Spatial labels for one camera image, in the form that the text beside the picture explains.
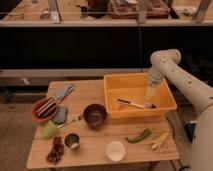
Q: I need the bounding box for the purple bowl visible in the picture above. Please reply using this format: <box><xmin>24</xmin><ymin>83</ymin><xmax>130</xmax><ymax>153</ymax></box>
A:
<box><xmin>83</xmin><ymin>104</ymin><xmax>107</xmax><ymax>128</ymax></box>

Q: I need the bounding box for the wooden table board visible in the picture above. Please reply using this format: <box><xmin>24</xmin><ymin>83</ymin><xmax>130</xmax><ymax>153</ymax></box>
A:
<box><xmin>26</xmin><ymin>78</ymin><xmax>180</xmax><ymax>170</ymax></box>

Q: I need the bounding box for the grey cloth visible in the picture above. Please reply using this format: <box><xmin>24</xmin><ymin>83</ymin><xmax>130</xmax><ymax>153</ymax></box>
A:
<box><xmin>53</xmin><ymin>84</ymin><xmax>75</xmax><ymax>102</ymax></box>

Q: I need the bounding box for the dark striped item in bowl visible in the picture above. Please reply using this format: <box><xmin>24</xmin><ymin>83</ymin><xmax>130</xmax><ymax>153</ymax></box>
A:
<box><xmin>36</xmin><ymin>98</ymin><xmax>56</xmax><ymax>117</ymax></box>

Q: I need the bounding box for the black power adapter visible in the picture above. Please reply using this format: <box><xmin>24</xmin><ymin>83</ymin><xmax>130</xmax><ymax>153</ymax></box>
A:
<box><xmin>184</xmin><ymin>122</ymin><xmax>197</xmax><ymax>143</ymax></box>

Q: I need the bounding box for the small metal cup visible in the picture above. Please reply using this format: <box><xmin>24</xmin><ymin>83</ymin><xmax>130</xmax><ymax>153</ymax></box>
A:
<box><xmin>64</xmin><ymin>133</ymin><xmax>80</xmax><ymax>151</ymax></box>

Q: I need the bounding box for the green pepper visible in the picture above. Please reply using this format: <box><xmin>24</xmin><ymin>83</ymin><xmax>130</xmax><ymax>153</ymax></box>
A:
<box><xmin>125</xmin><ymin>128</ymin><xmax>151</xmax><ymax>143</ymax></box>

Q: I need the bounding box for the yellow corn toy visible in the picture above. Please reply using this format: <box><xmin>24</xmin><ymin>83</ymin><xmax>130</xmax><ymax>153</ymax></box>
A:
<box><xmin>151</xmin><ymin>133</ymin><xmax>168</xmax><ymax>151</ymax></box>

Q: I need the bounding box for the yellow plastic bin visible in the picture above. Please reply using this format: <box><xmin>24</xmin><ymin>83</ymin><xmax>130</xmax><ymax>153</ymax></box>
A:
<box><xmin>103</xmin><ymin>73</ymin><xmax>177</xmax><ymax>118</ymax></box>

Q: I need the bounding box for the bunch of dark grapes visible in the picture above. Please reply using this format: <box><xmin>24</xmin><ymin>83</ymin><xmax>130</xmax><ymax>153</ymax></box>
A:
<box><xmin>46</xmin><ymin>137</ymin><xmax>64</xmax><ymax>164</ymax></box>

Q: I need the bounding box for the green plastic cup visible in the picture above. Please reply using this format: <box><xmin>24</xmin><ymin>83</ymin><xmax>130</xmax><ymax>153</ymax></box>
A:
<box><xmin>42</xmin><ymin>121</ymin><xmax>58</xmax><ymax>139</ymax></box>

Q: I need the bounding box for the black handled knife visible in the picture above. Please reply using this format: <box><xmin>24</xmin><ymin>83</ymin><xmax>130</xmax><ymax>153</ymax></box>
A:
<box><xmin>117</xmin><ymin>99</ymin><xmax>146</xmax><ymax>109</ymax></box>

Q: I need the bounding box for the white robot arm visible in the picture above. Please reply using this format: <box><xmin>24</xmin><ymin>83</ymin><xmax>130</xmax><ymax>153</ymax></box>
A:
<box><xmin>145</xmin><ymin>49</ymin><xmax>213</xmax><ymax>171</ymax></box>

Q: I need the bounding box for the orange bowl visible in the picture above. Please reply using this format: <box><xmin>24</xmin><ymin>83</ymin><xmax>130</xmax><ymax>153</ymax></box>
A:
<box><xmin>31</xmin><ymin>97</ymin><xmax>58</xmax><ymax>125</ymax></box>

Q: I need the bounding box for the silver fork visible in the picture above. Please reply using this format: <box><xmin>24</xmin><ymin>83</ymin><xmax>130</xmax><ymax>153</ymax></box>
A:
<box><xmin>57</xmin><ymin>115</ymin><xmax>83</xmax><ymax>128</ymax></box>

